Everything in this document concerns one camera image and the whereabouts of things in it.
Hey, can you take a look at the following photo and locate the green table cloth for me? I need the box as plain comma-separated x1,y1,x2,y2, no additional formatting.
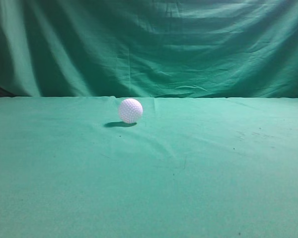
0,97,298,238

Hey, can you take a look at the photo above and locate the green backdrop cloth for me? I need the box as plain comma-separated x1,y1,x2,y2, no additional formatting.
0,0,298,98

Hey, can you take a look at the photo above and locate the white dimpled golf ball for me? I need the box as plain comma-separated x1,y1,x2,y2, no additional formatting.
118,98,143,124

